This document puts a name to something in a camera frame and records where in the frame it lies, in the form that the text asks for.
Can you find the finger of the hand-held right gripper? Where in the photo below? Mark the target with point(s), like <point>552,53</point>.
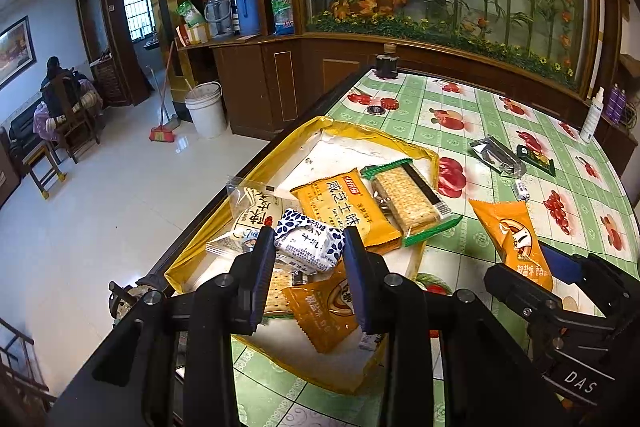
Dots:
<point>515,292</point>
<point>562,264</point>

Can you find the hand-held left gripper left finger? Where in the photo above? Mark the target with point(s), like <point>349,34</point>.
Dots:
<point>262,282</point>

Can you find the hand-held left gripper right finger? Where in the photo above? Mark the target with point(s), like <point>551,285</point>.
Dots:
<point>357,277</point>

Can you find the cracker packet with green edge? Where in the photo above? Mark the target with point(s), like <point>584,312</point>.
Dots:
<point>277,294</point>
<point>405,202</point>

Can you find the small blue-white patterned packet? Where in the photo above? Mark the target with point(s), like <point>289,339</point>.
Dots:
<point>522,192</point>
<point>315,252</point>

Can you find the orange snack packet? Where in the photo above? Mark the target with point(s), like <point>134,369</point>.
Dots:
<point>320,312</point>
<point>510,232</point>

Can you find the clear packet with beige label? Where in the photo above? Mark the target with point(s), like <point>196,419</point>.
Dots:
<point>252,212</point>

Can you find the large yellow-orange biscuit packet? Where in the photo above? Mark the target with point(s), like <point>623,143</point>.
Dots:
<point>340,207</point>

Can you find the white tray with yellow rim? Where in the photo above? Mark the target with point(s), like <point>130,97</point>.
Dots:
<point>350,147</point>

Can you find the dark green snack packet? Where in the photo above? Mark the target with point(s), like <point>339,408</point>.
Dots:
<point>537,159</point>

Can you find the silver foil snack packet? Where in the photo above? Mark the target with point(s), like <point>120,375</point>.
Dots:
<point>497,154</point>

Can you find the white spray bottle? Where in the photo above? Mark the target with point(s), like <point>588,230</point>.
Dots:
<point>590,122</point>

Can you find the green checked fruit tablecloth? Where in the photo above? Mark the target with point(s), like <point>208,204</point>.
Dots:
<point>500,117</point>

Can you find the black bottle cap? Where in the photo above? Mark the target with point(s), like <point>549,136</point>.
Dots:
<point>375,110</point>

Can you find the purple bottle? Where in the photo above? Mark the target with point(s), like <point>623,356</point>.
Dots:
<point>609,103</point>
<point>622,106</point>

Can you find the red broom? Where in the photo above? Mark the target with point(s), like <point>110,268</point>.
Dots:
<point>161,135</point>

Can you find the white plastic bucket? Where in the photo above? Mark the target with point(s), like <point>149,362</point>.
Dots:
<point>206,112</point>

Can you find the wooden cabinet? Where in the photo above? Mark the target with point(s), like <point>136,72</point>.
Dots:
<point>250,82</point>

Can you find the dark glass bottle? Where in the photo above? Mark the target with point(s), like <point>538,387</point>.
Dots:
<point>386,64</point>

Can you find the wooden chair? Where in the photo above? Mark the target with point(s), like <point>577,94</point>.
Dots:
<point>70,127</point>

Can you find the wooden stool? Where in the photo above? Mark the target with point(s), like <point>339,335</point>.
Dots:
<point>42,167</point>

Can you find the red and white box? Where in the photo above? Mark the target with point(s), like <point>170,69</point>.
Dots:
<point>192,35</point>

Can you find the grey thermos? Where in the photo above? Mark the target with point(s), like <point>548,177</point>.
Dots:
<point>217,14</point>

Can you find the blue thermos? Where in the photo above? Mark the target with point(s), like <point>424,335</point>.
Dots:
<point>246,9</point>

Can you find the green bag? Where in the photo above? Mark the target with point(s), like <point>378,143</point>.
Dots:
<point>190,13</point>

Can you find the black sofa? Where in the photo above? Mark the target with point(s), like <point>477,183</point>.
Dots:
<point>20,129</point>

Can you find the barred window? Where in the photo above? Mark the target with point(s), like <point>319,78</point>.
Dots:
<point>136,9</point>

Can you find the framed wall painting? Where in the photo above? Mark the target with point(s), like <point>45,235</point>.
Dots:
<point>15,52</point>

